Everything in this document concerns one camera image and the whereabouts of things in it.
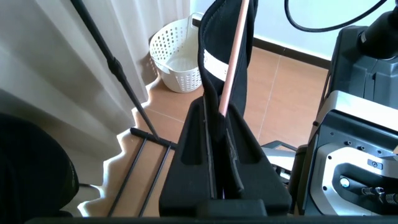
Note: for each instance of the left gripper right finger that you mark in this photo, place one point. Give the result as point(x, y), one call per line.
point(261, 186)

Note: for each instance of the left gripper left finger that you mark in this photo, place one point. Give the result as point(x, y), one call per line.
point(183, 186)

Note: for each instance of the pink clothes hanger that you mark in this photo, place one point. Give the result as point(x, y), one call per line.
point(231, 68)

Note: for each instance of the black garment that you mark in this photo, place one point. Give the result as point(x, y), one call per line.
point(214, 46)

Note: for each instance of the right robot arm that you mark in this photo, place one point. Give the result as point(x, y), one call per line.
point(382, 35)

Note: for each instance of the white laundry basket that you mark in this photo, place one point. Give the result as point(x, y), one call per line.
point(177, 53)

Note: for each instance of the black clothes rack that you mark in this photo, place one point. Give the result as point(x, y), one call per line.
point(115, 68)

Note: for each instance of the beige curtain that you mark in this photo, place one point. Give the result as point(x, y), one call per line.
point(62, 62)

